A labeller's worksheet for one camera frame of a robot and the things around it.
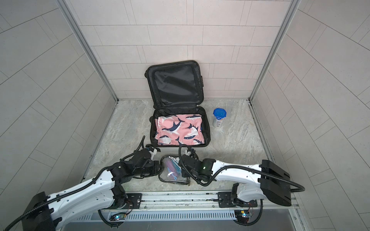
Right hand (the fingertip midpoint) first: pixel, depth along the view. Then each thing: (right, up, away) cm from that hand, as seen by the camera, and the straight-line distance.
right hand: (182, 173), depth 76 cm
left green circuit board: (-28, -14, -12) cm, 33 cm away
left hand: (-7, +3, -1) cm, 8 cm away
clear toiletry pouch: (-6, +2, -2) cm, 6 cm away
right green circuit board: (+30, -16, -9) cm, 35 cm away
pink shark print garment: (-2, +22, +13) cm, 26 cm away
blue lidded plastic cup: (+23, +32, +16) cm, 42 cm away
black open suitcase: (-5, +50, +23) cm, 55 cm away
